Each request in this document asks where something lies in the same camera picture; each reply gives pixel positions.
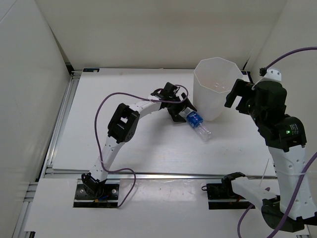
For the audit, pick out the aluminium table rail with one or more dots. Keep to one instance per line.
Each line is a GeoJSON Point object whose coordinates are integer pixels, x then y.
{"type": "Point", "coordinates": [65, 174]}
{"type": "Point", "coordinates": [60, 122]}

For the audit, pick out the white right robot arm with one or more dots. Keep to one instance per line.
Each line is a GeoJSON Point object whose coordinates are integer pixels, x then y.
{"type": "Point", "coordinates": [285, 138]}

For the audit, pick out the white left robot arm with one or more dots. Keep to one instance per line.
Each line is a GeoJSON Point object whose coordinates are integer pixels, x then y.
{"type": "Point", "coordinates": [122, 128]}

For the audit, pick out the aluminium left table rail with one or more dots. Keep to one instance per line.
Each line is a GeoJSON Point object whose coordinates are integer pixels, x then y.
{"type": "Point", "coordinates": [60, 122]}

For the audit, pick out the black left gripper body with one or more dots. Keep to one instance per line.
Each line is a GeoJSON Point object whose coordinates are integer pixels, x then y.
{"type": "Point", "coordinates": [181, 105]}

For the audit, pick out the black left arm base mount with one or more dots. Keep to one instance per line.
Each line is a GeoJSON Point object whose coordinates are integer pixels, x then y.
{"type": "Point", "coordinates": [106, 197]}

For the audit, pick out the aluminium front table rail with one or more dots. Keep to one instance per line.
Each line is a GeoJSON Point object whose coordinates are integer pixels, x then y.
{"type": "Point", "coordinates": [65, 174]}

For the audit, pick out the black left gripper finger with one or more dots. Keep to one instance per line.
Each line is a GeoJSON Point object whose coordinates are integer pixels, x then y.
{"type": "Point", "coordinates": [186, 103]}
{"type": "Point", "coordinates": [176, 117]}

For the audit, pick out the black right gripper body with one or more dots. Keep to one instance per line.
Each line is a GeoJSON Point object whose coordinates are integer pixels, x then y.
{"type": "Point", "coordinates": [255, 111]}

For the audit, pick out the white octagonal bin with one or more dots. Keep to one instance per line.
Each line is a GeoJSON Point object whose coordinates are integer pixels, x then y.
{"type": "Point", "coordinates": [213, 80]}

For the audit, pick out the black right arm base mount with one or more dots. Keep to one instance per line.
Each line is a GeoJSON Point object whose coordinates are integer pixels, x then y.
{"type": "Point", "coordinates": [221, 196]}

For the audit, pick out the blue corner label left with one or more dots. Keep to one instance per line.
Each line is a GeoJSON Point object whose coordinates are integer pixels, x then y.
{"type": "Point", "coordinates": [94, 70]}

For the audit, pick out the clear bottle blue label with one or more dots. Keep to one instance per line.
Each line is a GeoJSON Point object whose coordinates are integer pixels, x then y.
{"type": "Point", "coordinates": [197, 124]}

